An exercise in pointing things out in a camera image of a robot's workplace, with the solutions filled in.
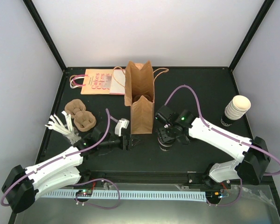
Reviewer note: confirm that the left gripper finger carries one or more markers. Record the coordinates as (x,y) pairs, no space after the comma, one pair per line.
(135,141)
(127,142)

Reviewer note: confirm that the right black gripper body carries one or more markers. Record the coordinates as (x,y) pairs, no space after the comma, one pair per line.
(170,135)

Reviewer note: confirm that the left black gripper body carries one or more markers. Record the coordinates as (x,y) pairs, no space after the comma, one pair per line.
(107,144)

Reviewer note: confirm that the black coffee cup lid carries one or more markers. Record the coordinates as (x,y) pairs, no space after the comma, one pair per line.
(165,142)

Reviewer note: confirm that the brown pulp cup carrier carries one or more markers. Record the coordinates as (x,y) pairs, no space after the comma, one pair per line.
(83,120)

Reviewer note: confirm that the brown paper bag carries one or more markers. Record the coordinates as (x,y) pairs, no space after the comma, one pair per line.
(140,94)

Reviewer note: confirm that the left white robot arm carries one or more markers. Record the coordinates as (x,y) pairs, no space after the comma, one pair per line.
(23,186)

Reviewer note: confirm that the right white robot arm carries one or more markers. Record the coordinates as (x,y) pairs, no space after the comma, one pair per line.
(248,164)

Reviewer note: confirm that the white plastic cutlery bundle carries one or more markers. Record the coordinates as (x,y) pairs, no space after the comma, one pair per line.
(67,130)

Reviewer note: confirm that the printed orange paper bag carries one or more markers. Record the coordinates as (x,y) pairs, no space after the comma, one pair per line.
(100,82)

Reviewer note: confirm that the stack of white paper cups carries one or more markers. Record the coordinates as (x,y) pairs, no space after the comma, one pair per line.
(237,107)

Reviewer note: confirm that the perforated white metal rail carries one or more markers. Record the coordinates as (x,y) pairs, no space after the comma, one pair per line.
(127,195)

